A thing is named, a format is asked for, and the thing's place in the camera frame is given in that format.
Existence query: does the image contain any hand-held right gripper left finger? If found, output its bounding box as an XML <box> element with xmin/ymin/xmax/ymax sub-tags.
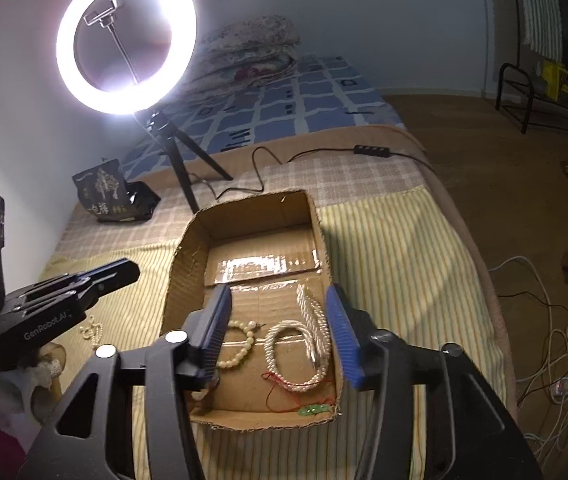
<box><xmin>26</xmin><ymin>284</ymin><xmax>233</xmax><ymax>480</ymax></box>

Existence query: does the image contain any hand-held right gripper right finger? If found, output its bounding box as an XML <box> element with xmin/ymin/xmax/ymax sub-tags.
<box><xmin>325</xmin><ymin>284</ymin><xmax>545</xmax><ymax>480</ymax></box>

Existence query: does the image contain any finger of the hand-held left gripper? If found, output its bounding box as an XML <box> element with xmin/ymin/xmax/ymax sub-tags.
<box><xmin>1</xmin><ymin>258</ymin><xmax>141</xmax><ymax>318</ymax></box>

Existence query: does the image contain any multi-strand pearl necklace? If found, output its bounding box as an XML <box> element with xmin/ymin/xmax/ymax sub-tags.
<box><xmin>263</xmin><ymin>284</ymin><xmax>337</xmax><ymax>393</ymax></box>

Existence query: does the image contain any cream bead bracelet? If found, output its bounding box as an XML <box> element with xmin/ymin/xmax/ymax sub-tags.
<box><xmin>191</xmin><ymin>320</ymin><xmax>256</xmax><ymax>402</ymax></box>

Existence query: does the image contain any small pearl necklace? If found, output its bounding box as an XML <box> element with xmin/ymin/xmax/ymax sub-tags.
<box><xmin>79</xmin><ymin>316</ymin><xmax>105</xmax><ymax>350</ymax></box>

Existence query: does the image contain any red cord jade pendant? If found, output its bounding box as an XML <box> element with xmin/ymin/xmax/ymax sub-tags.
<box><xmin>262</xmin><ymin>370</ymin><xmax>340</xmax><ymax>418</ymax></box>

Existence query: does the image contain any cardboard box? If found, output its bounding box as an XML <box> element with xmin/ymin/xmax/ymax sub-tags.
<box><xmin>159</xmin><ymin>189</ymin><xmax>343</xmax><ymax>432</ymax></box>

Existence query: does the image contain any black printed snack bag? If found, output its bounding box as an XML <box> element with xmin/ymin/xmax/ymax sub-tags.
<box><xmin>72</xmin><ymin>159</ymin><xmax>161</xmax><ymax>223</ymax></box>

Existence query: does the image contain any yellow striped cloth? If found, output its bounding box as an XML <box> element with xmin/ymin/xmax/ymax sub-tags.
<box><xmin>39</xmin><ymin>185</ymin><xmax>507</xmax><ymax>480</ymax></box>

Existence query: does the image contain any black tripod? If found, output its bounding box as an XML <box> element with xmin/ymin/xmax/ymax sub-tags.
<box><xmin>131</xmin><ymin>110</ymin><xmax>235</xmax><ymax>214</ymax></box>

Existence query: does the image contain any beige plaid blanket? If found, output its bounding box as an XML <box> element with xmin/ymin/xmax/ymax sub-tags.
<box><xmin>51</xmin><ymin>125</ymin><xmax>432</xmax><ymax>263</ymax></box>

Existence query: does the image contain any blue patterned bed sheet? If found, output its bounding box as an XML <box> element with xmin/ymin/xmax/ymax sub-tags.
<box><xmin>121</xmin><ymin>55</ymin><xmax>405</xmax><ymax>168</ymax></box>

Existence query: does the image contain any metal phone holder clamp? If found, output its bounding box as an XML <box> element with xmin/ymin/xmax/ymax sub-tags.
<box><xmin>83</xmin><ymin>0</ymin><xmax>140</xmax><ymax>86</ymax></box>

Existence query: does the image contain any folded floral quilt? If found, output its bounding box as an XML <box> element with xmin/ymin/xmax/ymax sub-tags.
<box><xmin>184</xmin><ymin>14</ymin><xmax>301</xmax><ymax>92</ymax></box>

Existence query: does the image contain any black metal clothes rack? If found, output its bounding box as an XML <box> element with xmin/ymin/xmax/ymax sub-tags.
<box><xmin>495</xmin><ymin>0</ymin><xmax>568</xmax><ymax>135</ymax></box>

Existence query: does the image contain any yellow box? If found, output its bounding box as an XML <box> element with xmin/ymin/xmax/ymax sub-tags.
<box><xmin>541</xmin><ymin>60</ymin><xmax>568</xmax><ymax>106</ymax></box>

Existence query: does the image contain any white striped hanging garment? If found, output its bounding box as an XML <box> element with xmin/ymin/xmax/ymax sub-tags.
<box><xmin>511</xmin><ymin>0</ymin><xmax>564</xmax><ymax>61</ymax></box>

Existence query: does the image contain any black ring light cable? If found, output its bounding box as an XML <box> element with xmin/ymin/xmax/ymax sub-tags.
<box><xmin>186</xmin><ymin>145</ymin><xmax>435</xmax><ymax>201</ymax></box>

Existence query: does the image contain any tangle of floor cables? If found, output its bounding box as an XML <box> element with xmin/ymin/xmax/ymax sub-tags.
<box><xmin>494</xmin><ymin>255</ymin><xmax>568</xmax><ymax>461</ymax></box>

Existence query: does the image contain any white ring light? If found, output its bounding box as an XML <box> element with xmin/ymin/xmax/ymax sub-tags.
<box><xmin>55</xmin><ymin>0</ymin><xmax>198</xmax><ymax>116</ymax></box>

